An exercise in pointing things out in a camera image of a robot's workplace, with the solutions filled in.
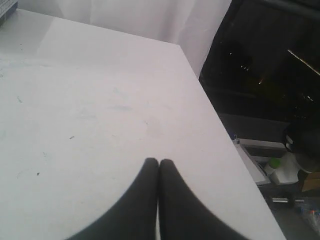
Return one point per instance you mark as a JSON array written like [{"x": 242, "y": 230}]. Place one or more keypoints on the brown cardboard box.
[{"x": 311, "y": 182}]

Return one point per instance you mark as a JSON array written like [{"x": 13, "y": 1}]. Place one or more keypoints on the blue white milk carton box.
[{"x": 7, "y": 8}]

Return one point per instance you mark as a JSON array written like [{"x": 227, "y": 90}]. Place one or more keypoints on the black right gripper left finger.
[{"x": 133, "y": 216}]

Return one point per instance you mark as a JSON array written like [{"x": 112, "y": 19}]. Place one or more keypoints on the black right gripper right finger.
[{"x": 182, "y": 216}]

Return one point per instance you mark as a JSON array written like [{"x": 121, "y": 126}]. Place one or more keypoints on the black silver dumbbell tool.
[{"x": 286, "y": 200}]

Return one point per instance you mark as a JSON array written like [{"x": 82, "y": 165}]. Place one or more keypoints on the dark window pane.
[{"x": 264, "y": 61}]

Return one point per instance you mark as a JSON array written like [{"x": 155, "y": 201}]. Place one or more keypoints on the white bottle green cap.
[{"x": 284, "y": 170}]

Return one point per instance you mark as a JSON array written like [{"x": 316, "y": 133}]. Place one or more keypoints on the white metal frame rail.
[{"x": 255, "y": 154}]

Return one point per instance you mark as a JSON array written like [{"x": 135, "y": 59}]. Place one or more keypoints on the white backdrop curtain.
[{"x": 191, "y": 24}]

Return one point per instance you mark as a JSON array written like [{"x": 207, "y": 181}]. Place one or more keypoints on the black round device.
[{"x": 302, "y": 139}]

